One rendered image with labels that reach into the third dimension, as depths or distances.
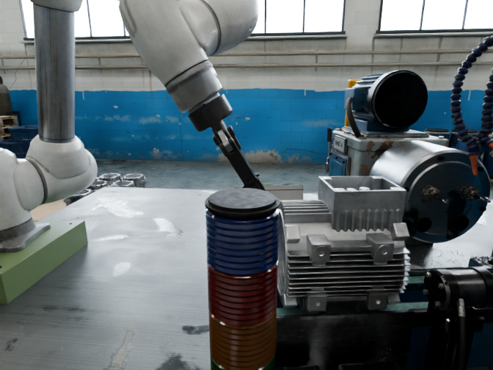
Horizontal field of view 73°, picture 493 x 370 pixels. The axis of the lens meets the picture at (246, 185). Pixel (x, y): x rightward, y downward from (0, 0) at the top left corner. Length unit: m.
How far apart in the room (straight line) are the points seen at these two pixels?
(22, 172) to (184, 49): 0.71
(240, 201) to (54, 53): 0.92
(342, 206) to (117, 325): 0.56
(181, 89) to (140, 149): 6.39
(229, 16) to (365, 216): 0.42
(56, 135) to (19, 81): 6.99
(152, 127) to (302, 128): 2.88
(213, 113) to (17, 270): 0.68
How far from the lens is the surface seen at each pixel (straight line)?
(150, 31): 0.58
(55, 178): 1.18
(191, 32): 0.59
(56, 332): 0.88
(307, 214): 0.57
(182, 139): 6.61
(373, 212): 0.59
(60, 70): 1.12
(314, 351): 0.66
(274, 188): 0.82
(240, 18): 0.68
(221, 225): 0.25
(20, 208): 1.15
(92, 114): 7.32
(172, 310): 0.86
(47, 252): 1.12
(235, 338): 0.29
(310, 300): 0.57
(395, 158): 0.99
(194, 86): 0.57
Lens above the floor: 1.30
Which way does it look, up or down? 16 degrees down
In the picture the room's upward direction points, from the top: straight up
